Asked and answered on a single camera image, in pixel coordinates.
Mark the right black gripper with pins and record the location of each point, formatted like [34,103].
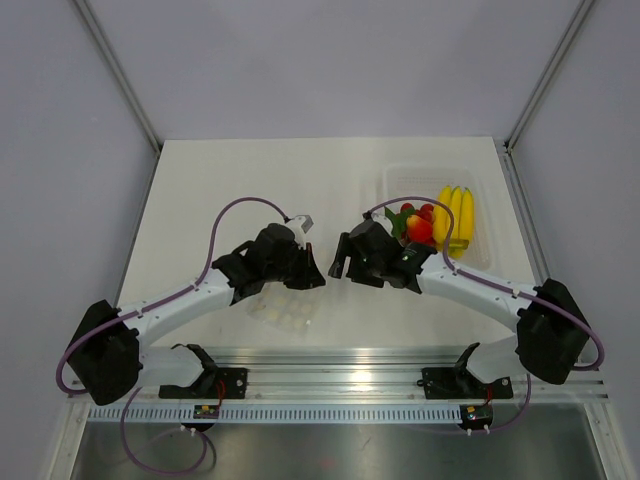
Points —
[348,248]

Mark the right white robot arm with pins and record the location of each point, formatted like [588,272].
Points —
[548,330]

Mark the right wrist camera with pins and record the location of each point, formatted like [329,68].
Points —
[380,219]

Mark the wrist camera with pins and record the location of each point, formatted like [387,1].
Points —
[380,219]
[300,224]

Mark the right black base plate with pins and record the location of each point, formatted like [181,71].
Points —
[449,383]

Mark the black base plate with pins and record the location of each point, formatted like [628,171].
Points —
[224,382]
[449,383]

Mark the yellow banana bunch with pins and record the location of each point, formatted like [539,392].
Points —
[461,204]

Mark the left small circuit board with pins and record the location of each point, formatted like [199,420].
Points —
[206,412]

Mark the right small circuit board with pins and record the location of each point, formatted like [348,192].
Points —
[476,416]

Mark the clear zip top bag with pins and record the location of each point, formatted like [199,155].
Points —
[289,311]

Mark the white slotted cable duct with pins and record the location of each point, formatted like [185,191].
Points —
[283,414]

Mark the aluminium rail beam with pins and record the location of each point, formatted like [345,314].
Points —
[378,375]

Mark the white perforated plastic basket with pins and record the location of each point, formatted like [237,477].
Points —
[411,180]

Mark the red fruit bunch with leaves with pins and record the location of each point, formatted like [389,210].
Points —
[411,224]

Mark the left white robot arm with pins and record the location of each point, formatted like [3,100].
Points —
[108,351]

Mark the left aluminium corner post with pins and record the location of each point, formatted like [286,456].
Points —
[98,36]

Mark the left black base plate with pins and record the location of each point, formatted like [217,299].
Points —
[224,382]

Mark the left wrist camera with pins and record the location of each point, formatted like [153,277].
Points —
[300,224]

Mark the right aluminium corner post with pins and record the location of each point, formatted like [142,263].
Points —
[552,67]

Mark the aluminium corner post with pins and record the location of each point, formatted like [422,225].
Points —
[552,67]
[98,36]

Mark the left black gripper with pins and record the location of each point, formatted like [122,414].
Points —
[311,277]

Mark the small circuit board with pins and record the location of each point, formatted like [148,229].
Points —
[476,416]
[206,412]

